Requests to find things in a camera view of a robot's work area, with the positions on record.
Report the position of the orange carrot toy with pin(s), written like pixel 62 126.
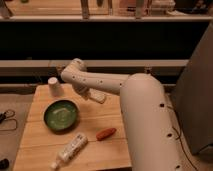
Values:
pixel 105 133

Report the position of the wooden shelf rail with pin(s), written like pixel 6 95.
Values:
pixel 94 63

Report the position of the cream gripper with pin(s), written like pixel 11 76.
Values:
pixel 83 91

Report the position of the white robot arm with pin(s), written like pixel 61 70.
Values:
pixel 148 127

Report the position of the green ceramic bowl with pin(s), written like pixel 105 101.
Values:
pixel 61 115

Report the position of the white sponge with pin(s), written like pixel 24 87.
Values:
pixel 97 97

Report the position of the white tube bottle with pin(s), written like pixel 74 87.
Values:
pixel 69 151

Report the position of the white paper cup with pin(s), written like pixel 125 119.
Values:
pixel 55 87

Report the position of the black object bottom left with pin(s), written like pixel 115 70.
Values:
pixel 4 164

